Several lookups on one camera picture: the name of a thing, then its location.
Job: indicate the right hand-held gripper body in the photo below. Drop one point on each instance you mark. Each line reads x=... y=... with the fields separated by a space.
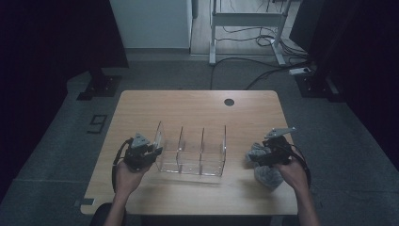
x=279 y=150

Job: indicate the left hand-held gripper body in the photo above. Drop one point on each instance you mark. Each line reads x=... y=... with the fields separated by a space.
x=138 y=155

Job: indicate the grey fluffy cloth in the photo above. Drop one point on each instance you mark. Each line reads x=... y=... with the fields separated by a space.
x=266 y=179

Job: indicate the clear acrylic divided organizer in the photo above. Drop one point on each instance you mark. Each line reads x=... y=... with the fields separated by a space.
x=191 y=157

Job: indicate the person's left hand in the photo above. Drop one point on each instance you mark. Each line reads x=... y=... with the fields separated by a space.
x=125 y=182

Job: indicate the person's right hand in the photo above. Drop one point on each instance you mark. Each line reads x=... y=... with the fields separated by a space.
x=296 y=175

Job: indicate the black round table grommet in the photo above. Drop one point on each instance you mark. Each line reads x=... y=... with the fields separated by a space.
x=229 y=102

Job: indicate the black stand base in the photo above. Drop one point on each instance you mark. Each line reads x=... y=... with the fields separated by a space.
x=100 y=86
x=316 y=86

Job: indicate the person's dark clothing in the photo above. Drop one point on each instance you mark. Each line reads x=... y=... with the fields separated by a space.
x=95 y=218

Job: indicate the white power strip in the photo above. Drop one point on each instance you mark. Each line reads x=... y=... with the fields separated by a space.
x=299 y=71

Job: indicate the dark curtain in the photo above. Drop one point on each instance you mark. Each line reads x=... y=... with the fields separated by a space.
x=47 y=62
x=360 y=62

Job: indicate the white cabinet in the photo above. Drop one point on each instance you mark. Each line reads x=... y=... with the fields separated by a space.
x=150 y=22

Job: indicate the white metal desk frame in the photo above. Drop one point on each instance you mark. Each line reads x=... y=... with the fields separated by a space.
x=244 y=19

